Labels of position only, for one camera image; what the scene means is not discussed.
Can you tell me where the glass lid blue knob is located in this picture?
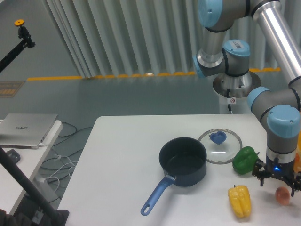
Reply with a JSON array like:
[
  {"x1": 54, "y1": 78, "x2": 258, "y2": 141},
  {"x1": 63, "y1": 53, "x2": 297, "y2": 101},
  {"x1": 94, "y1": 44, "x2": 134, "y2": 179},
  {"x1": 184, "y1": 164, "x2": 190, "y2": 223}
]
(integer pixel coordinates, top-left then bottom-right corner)
[{"x1": 198, "y1": 129, "x2": 242, "y2": 164}]

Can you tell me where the white side table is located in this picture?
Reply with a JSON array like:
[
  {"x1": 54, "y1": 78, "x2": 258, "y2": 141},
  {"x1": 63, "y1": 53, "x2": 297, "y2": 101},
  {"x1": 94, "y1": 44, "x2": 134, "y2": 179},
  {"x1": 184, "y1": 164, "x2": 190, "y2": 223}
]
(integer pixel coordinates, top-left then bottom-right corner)
[{"x1": 0, "y1": 120, "x2": 63, "y2": 215}]

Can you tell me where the small black table mount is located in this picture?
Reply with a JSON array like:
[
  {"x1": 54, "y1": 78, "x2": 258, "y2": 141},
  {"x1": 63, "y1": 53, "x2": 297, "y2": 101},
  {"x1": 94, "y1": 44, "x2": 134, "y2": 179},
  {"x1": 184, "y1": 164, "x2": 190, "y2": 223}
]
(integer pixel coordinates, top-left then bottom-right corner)
[{"x1": 6, "y1": 149, "x2": 21, "y2": 164}]

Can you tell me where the brown egg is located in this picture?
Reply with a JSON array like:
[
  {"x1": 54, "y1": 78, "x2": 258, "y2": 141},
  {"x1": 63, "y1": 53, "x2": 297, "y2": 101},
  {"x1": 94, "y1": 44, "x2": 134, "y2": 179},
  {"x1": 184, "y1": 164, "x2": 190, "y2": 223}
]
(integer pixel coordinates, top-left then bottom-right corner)
[{"x1": 275, "y1": 186, "x2": 290, "y2": 206}]

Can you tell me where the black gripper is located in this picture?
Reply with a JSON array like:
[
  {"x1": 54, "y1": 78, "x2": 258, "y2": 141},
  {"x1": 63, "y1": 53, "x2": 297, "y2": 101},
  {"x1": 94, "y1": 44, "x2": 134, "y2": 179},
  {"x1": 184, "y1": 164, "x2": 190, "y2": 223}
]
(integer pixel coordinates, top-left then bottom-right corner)
[{"x1": 252, "y1": 157, "x2": 301, "y2": 197}]

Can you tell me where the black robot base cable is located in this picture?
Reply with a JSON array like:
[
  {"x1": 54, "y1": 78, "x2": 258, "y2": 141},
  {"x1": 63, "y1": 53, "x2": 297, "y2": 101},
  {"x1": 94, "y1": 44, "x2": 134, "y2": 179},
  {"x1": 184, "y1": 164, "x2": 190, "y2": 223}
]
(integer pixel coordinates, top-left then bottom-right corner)
[{"x1": 226, "y1": 88, "x2": 234, "y2": 114}]

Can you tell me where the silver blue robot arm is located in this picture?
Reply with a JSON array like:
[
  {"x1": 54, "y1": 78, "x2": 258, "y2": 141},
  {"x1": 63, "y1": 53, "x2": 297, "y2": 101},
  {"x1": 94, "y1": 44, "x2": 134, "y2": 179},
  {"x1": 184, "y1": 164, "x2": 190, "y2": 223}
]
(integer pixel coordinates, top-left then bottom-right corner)
[{"x1": 193, "y1": 0, "x2": 301, "y2": 192}]

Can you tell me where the black tripod pole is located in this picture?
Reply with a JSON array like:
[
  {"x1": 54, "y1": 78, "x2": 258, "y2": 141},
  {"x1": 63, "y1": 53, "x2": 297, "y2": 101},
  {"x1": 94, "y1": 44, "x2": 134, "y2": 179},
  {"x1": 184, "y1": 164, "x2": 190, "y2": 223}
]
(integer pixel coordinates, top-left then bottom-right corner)
[{"x1": 0, "y1": 147, "x2": 69, "y2": 226}]

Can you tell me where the green bell pepper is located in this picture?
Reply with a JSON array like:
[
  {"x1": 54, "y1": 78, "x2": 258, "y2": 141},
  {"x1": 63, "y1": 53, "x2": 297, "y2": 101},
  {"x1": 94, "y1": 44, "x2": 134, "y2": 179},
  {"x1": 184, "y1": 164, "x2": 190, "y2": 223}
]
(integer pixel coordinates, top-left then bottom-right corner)
[{"x1": 232, "y1": 146, "x2": 258, "y2": 175}]

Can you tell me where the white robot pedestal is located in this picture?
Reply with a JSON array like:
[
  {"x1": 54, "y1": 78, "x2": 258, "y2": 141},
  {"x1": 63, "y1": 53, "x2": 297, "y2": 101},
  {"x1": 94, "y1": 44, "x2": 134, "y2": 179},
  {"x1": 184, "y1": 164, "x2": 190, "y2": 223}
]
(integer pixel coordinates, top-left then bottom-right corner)
[{"x1": 213, "y1": 72, "x2": 261, "y2": 114}]

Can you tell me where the dark blue saucepan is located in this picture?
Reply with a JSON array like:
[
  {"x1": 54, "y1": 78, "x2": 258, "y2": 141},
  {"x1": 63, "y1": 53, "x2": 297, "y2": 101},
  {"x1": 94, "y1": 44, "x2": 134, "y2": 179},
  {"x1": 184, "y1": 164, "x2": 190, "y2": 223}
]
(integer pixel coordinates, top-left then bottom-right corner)
[{"x1": 140, "y1": 137, "x2": 207, "y2": 216}]

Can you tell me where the silver laptop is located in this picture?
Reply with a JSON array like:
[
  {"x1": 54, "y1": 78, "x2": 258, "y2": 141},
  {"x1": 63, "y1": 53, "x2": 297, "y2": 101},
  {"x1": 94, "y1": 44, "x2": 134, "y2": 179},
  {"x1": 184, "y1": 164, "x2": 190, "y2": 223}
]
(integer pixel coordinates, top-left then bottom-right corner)
[{"x1": 0, "y1": 113, "x2": 58, "y2": 149}]

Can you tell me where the black floor cable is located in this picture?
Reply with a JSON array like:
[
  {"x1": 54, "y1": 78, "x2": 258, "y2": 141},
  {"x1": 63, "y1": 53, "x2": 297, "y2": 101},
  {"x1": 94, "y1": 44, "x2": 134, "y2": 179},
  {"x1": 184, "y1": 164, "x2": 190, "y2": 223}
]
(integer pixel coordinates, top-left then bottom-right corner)
[{"x1": 39, "y1": 121, "x2": 94, "y2": 203}]

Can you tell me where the yellow bell pepper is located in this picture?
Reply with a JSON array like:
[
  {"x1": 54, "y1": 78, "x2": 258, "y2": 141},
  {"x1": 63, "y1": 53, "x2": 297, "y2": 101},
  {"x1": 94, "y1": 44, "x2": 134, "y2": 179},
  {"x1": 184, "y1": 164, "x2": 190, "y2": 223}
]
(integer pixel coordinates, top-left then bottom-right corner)
[{"x1": 228, "y1": 185, "x2": 252, "y2": 218}]

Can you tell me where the white cable bundle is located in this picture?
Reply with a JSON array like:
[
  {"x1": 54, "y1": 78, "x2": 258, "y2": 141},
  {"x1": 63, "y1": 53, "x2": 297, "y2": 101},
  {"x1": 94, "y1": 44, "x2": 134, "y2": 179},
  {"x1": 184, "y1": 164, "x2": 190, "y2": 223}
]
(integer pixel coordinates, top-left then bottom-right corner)
[{"x1": 44, "y1": 154, "x2": 78, "y2": 196}]

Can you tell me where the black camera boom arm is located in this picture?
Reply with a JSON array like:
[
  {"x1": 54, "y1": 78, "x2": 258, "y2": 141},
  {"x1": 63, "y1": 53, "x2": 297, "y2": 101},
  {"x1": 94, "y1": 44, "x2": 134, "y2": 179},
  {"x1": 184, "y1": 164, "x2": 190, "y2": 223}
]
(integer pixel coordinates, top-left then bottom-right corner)
[{"x1": 0, "y1": 19, "x2": 36, "y2": 72}]

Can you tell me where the orange bread loaf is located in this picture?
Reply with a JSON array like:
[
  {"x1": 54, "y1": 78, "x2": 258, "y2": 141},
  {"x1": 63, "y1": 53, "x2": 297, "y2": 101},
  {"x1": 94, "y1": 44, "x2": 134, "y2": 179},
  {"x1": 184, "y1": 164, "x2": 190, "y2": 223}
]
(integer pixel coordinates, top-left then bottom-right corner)
[{"x1": 293, "y1": 147, "x2": 301, "y2": 173}]

